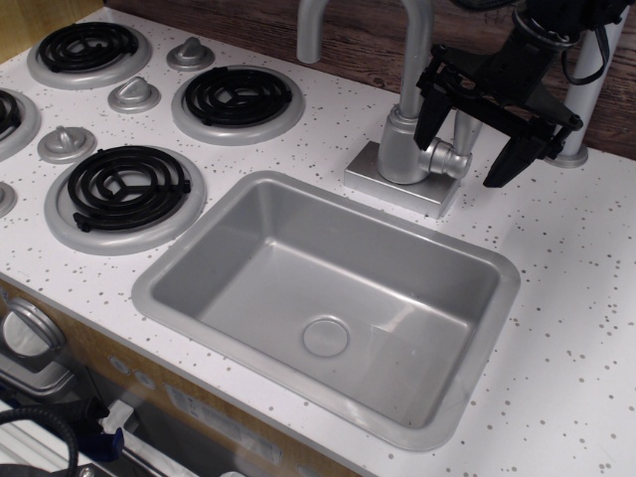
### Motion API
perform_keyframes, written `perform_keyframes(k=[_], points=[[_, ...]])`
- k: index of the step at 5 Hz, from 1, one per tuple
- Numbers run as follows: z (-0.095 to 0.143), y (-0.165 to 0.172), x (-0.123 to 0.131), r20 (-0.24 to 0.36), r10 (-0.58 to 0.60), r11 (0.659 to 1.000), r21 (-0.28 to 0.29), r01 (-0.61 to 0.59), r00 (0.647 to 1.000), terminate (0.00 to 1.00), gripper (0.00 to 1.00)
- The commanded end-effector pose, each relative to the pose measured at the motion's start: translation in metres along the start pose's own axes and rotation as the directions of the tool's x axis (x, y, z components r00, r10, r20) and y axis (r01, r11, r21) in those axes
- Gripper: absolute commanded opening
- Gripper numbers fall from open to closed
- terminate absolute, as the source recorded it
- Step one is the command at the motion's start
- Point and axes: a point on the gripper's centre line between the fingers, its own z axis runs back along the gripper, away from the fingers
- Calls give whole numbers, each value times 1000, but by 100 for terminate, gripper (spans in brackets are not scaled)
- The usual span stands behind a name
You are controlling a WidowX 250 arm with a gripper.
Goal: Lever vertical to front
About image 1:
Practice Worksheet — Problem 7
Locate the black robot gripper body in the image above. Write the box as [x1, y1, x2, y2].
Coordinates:
[417, 20, 582, 145]

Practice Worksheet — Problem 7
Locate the top silver stove knob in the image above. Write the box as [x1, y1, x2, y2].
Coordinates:
[166, 37, 215, 72]

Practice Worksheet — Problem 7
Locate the silver oven door handle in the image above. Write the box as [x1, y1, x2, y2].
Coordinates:
[1, 298, 66, 372]

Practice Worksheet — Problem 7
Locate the black cable bottom left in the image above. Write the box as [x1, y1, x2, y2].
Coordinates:
[0, 404, 80, 471]

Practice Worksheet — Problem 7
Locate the grey plastic sink basin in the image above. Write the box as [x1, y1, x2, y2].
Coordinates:
[131, 171, 521, 451]

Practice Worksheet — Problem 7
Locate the left edge stove burner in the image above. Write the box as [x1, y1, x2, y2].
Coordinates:
[1, 88, 41, 161]

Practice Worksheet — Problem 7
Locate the black cable on pole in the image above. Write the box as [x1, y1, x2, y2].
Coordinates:
[556, 24, 612, 86]

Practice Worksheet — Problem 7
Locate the front right stove burner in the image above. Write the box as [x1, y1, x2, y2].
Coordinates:
[44, 145, 207, 255]

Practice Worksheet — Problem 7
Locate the back right stove burner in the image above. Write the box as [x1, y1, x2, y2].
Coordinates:
[171, 66, 304, 146]

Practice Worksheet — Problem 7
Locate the blue clamp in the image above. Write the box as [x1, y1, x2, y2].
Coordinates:
[82, 397, 124, 462]

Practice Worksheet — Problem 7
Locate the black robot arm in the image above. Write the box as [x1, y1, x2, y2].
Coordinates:
[414, 1, 630, 188]

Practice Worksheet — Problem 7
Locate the grey vertical support pole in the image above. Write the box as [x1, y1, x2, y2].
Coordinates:
[546, 19, 626, 169]

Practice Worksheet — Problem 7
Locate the silver faucet lever handle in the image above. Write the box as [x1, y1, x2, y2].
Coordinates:
[419, 110, 483, 180]

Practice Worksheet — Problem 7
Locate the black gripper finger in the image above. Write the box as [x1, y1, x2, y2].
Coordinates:
[414, 85, 453, 150]
[483, 120, 552, 188]

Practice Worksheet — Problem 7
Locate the silver toy faucet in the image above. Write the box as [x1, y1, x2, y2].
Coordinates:
[296, 0, 463, 220]

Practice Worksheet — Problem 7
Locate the edge silver stove knob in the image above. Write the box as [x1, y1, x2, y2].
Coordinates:
[0, 182, 17, 218]

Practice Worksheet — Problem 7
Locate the middle silver stove knob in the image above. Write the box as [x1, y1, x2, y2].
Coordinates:
[107, 77, 161, 114]

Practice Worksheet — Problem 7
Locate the back left stove burner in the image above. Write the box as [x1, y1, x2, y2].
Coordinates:
[27, 22, 152, 90]

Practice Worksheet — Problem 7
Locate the lower silver stove knob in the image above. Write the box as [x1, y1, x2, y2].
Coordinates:
[37, 126, 96, 164]

